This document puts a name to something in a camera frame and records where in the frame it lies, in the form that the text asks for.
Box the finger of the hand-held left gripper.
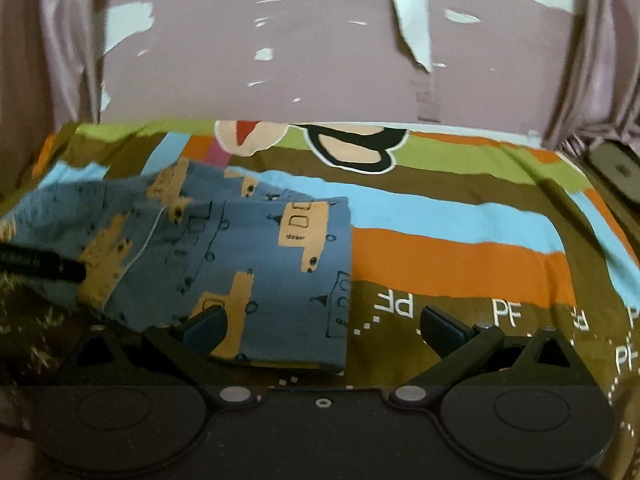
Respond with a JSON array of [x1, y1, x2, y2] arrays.
[[0, 244, 87, 285]]

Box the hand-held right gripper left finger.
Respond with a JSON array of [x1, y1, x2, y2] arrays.
[[61, 305, 260, 409]]

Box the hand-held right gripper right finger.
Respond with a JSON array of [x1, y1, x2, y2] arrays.
[[387, 306, 584, 407]]

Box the blue vehicle print pants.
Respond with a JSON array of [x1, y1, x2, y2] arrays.
[[0, 157, 354, 374]]

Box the striped printed bed sheet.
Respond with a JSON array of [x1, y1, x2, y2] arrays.
[[0, 119, 640, 413]]

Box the pink curtain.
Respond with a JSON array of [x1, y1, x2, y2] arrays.
[[544, 0, 640, 152], [0, 0, 108, 198]]

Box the dark grey flat device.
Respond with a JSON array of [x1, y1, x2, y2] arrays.
[[587, 141, 640, 198]]

